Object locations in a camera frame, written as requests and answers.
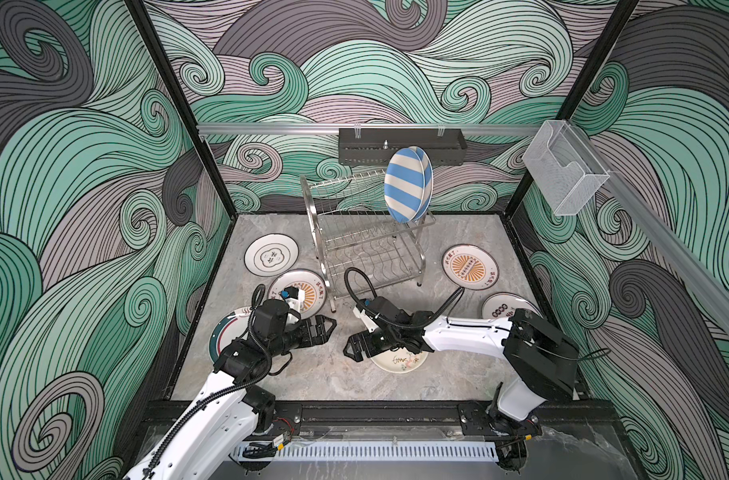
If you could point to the steel wire dish rack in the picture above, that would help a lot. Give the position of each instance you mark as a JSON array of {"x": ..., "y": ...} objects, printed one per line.
[{"x": 351, "y": 227}]

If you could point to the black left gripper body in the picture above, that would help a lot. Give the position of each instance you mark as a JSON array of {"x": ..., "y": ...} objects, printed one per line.
[{"x": 296, "y": 337}]

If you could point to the aluminium wall rail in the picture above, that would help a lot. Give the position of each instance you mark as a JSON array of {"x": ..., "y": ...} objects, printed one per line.
[
  {"x": 285, "y": 128},
  {"x": 682, "y": 214}
]

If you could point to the aluminium wall rail right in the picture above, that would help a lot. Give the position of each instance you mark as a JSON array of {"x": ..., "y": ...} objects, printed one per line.
[{"x": 682, "y": 214}]

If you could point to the black wall-mounted tray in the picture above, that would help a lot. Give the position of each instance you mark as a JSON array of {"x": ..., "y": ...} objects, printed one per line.
[{"x": 376, "y": 147}]

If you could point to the white plate green red rim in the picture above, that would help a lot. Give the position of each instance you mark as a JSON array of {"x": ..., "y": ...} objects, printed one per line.
[{"x": 231, "y": 327}]

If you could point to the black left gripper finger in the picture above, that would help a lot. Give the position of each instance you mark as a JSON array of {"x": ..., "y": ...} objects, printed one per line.
[
  {"x": 321, "y": 335},
  {"x": 322, "y": 323}
]

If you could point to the left white plate orange sunburst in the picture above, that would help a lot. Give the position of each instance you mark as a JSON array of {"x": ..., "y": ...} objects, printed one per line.
[{"x": 311, "y": 291}]

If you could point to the cream plate floral pattern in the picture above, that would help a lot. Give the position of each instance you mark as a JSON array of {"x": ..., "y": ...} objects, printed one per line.
[{"x": 399, "y": 361}]

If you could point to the white slotted cable duct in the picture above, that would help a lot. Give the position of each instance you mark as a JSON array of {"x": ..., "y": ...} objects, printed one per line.
[{"x": 413, "y": 451}]

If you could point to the right white plate orange sunburst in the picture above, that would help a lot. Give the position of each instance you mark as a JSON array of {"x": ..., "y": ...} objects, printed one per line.
[{"x": 470, "y": 267}]

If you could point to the white plate red characters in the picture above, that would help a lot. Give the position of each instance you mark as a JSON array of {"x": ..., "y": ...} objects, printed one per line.
[{"x": 505, "y": 304}]

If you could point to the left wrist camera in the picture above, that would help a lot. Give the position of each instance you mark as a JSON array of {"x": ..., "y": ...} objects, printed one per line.
[{"x": 275, "y": 314}]

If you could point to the clear plastic wall bin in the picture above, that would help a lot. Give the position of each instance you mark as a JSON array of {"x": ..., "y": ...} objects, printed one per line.
[{"x": 565, "y": 166}]

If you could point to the white plate orange sunburst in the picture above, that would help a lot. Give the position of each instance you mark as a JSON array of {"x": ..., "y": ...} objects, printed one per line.
[
  {"x": 470, "y": 267},
  {"x": 311, "y": 291}
]

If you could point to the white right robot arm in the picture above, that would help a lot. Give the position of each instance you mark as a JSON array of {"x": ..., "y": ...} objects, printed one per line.
[{"x": 543, "y": 358}]

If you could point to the blue white striped plate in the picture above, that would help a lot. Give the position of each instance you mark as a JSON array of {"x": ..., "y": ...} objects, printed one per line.
[
  {"x": 403, "y": 185},
  {"x": 428, "y": 183}
]

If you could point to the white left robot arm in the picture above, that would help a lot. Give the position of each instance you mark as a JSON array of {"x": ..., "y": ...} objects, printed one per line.
[{"x": 227, "y": 411}]

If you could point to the aluminium wall rail back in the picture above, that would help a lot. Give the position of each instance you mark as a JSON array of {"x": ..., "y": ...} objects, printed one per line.
[{"x": 285, "y": 128}]

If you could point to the white plate green flower outline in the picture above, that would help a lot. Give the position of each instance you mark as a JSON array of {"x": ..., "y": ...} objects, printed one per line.
[{"x": 271, "y": 255}]

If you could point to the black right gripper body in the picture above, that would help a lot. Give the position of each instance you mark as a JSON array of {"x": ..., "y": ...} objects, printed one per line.
[{"x": 393, "y": 338}]

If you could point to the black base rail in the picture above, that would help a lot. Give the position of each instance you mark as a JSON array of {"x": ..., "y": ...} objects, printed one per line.
[{"x": 471, "y": 417}]

